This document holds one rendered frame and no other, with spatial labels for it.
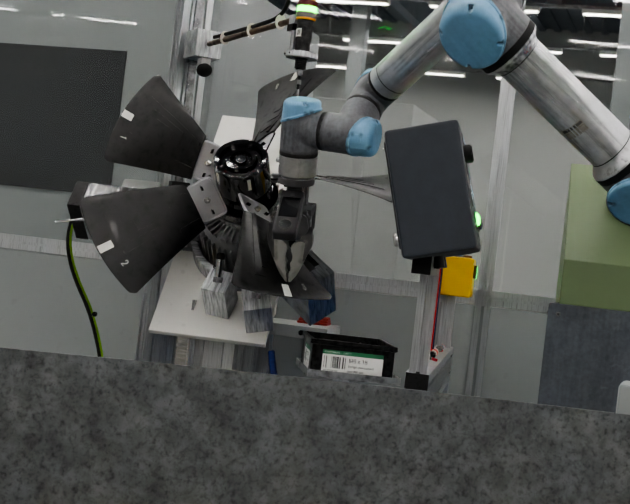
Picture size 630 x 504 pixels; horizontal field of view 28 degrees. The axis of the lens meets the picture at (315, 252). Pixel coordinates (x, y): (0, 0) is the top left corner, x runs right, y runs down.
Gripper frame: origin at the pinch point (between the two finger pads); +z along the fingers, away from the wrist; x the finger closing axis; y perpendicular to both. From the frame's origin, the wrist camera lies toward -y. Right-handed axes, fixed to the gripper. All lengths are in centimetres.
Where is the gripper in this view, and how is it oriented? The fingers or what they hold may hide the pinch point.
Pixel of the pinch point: (287, 276)
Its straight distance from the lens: 249.1
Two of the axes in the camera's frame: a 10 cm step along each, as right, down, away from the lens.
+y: 1.8, -2.7, 9.5
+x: -9.8, -1.2, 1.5
